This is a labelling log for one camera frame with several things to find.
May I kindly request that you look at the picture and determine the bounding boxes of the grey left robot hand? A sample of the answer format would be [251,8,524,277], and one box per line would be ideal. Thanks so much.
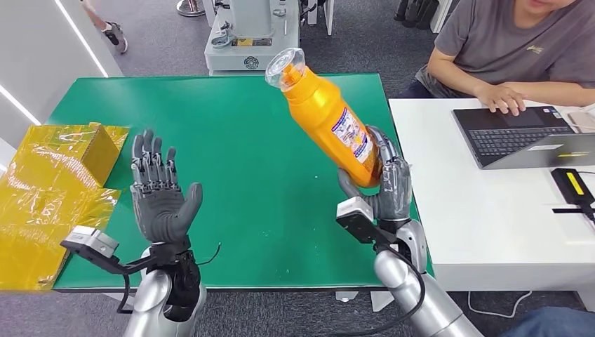
[129,129,204,245]

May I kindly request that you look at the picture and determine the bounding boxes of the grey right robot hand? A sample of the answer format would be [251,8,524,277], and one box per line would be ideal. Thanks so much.
[337,125,414,223]

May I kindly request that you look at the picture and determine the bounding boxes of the orange bottle with clear cap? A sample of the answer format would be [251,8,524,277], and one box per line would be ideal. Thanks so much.
[265,47,385,190]

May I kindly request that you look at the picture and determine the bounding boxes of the white desk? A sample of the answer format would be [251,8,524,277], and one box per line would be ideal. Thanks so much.
[388,98,595,312]

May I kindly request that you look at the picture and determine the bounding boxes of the green table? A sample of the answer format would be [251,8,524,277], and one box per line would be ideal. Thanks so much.
[44,73,436,312]

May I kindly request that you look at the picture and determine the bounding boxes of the yellow film-wrapped cardboard box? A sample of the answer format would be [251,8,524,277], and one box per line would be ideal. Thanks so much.
[0,121,131,293]

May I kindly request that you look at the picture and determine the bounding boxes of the dark grey laptop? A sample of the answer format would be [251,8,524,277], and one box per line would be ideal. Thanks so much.
[451,105,595,171]

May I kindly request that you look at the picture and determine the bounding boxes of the person's right hand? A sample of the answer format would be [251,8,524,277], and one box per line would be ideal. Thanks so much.
[474,84,528,117]

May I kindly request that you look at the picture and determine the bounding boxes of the black device with yellow label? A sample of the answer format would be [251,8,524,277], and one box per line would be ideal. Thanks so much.
[550,168,595,208]

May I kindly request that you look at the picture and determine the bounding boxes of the person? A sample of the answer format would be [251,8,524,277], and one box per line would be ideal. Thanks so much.
[395,0,595,117]
[78,0,129,55]

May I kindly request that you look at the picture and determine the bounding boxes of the black bags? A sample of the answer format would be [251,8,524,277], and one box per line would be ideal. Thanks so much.
[394,0,440,31]

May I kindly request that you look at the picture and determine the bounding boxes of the grey robot stand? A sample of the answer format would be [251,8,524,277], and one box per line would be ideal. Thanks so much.
[203,0,301,75]

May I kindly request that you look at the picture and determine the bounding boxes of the white cabinet panel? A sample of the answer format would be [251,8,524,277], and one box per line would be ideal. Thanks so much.
[307,0,335,37]

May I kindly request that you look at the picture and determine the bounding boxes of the pale paper stack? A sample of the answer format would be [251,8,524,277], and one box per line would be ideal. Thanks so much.
[560,103,595,136]

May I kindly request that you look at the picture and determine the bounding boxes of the metal stanchion base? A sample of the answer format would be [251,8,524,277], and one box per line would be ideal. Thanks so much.
[175,0,206,18]

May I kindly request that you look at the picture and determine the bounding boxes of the person's leg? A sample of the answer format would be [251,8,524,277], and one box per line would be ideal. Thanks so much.
[500,305,595,337]

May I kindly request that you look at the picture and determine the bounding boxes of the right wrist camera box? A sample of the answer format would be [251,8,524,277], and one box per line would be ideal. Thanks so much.
[335,197,394,246]

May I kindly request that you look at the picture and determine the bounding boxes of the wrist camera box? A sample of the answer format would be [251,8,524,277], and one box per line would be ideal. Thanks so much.
[60,225,123,275]
[335,197,394,246]

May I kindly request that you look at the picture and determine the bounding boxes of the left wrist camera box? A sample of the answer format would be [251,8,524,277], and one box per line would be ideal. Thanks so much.
[60,225,123,275]

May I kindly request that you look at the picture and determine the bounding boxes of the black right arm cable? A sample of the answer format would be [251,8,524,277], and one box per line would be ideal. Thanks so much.
[325,242,427,337]

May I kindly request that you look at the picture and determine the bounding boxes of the white floor cable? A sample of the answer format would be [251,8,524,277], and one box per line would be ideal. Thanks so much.
[467,290,533,319]

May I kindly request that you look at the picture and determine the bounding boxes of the black device cable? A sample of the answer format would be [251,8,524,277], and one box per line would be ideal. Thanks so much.
[551,204,595,227]

